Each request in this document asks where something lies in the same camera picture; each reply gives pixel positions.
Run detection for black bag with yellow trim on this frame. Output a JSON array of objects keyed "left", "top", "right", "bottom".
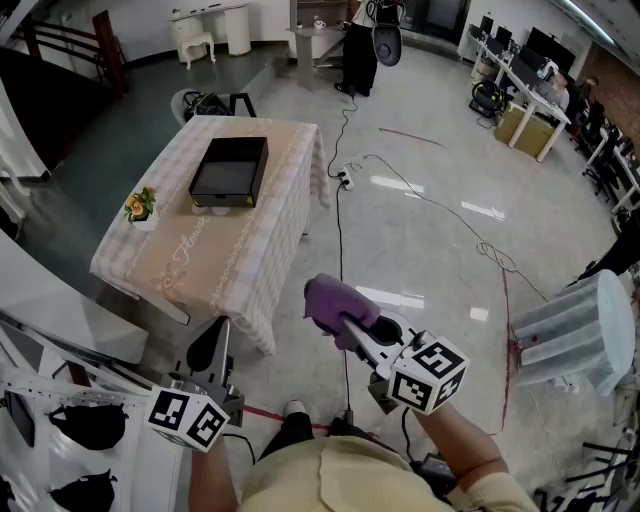
[{"left": 469, "top": 78, "right": 505, "bottom": 115}]

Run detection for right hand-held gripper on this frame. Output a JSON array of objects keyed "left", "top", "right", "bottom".
[{"left": 341, "top": 310, "right": 472, "bottom": 416}]

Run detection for dark wooden staircase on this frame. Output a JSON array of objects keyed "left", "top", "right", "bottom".
[{"left": 0, "top": 9, "right": 130, "bottom": 171}]

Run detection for person's black trousers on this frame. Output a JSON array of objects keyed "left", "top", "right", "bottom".
[{"left": 258, "top": 410, "right": 401, "bottom": 461}]

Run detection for black handbag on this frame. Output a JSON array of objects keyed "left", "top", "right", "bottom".
[{"left": 182, "top": 91, "right": 232, "bottom": 122}]

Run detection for grey chair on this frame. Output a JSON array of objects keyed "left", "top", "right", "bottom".
[{"left": 170, "top": 88, "right": 259, "bottom": 126}]

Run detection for person's left forearm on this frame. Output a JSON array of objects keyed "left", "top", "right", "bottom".
[{"left": 189, "top": 442, "right": 240, "bottom": 512}]

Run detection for black tray box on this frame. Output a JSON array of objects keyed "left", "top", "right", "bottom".
[{"left": 188, "top": 137, "right": 270, "bottom": 209}]

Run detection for black recorder box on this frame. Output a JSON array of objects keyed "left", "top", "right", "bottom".
[{"left": 409, "top": 451, "right": 459, "bottom": 496}]

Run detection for person's cream knit top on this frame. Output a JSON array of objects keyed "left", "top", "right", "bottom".
[{"left": 238, "top": 433, "right": 541, "bottom": 512}]

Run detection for grey desk with shelf unit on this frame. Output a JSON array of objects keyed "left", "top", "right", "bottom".
[{"left": 285, "top": 0, "right": 351, "bottom": 92}]

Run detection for person's right forearm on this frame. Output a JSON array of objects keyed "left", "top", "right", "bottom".
[{"left": 413, "top": 399, "right": 509, "bottom": 494}]

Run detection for potted orange flowers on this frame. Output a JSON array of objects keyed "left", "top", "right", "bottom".
[{"left": 123, "top": 185, "right": 160, "bottom": 233}]

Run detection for white floor cable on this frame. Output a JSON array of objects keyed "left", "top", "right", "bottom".
[{"left": 344, "top": 152, "right": 551, "bottom": 302}]

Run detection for row of black office chairs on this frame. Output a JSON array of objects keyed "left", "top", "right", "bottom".
[{"left": 569, "top": 79, "right": 640, "bottom": 206}]

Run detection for black power cable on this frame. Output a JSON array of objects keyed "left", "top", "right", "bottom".
[
  {"left": 325, "top": 93, "right": 359, "bottom": 180},
  {"left": 334, "top": 185, "right": 354, "bottom": 419}
]

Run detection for white ornate dressing table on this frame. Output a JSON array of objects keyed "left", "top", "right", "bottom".
[{"left": 167, "top": 2, "right": 252, "bottom": 70}]

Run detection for cardboard box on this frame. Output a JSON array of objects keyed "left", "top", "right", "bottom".
[{"left": 493, "top": 103, "right": 557, "bottom": 160}]

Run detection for row of black monitors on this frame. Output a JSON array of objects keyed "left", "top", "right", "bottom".
[{"left": 478, "top": 14, "right": 577, "bottom": 76}]

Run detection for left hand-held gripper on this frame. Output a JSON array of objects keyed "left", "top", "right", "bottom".
[{"left": 148, "top": 317, "right": 246, "bottom": 454}]

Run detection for group of black bags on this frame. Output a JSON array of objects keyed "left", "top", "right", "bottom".
[{"left": 47, "top": 402, "right": 130, "bottom": 512}]

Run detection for table with checked beige tablecloth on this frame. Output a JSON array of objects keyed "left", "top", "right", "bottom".
[{"left": 89, "top": 115, "right": 332, "bottom": 357}]

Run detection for purple cloth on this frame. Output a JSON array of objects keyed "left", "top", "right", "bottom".
[{"left": 303, "top": 272, "right": 384, "bottom": 351}]

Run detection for white metal shelf rack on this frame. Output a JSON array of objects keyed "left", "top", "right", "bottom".
[{"left": 0, "top": 307, "right": 174, "bottom": 512}]

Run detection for long white office desk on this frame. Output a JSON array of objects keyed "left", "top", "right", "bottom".
[{"left": 467, "top": 22, "right": 572, "bottom": 164}]

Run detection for white pleated round stand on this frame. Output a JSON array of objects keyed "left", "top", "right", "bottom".
[{"left": 509, "top": 268, "right": 637, "bottom": 397}]

